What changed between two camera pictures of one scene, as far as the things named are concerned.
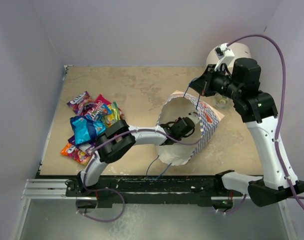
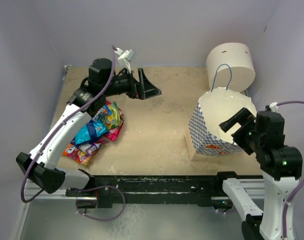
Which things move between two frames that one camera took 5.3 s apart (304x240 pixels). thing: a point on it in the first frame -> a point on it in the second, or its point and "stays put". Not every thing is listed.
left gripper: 178,119 -> 143,89
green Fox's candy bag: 111,119 stays put
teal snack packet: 85,131 stays put
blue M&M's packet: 103,110 stays put
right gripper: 203,84 -> 244,116
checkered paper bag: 179,104 -> 204,137
